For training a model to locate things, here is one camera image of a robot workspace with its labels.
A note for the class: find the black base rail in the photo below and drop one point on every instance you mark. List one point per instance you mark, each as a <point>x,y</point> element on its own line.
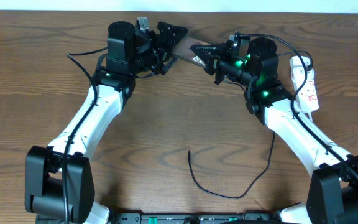
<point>136,218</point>

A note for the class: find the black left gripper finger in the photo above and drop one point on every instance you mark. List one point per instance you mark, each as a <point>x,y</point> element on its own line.
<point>170,35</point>
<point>169,65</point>

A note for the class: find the white USB wall charger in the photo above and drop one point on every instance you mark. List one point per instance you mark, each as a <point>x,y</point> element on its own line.
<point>298,73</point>

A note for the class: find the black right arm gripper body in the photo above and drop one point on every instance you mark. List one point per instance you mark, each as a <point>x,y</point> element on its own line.
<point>227,64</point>

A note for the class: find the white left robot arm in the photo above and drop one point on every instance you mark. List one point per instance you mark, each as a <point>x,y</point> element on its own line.
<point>59,186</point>

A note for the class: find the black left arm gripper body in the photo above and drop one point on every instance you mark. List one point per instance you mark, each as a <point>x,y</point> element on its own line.
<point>161,53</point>

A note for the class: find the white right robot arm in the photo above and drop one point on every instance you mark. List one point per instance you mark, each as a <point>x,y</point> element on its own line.
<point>333,192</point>

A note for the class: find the white power strip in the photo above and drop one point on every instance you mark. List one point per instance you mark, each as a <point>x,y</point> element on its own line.
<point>307,97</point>

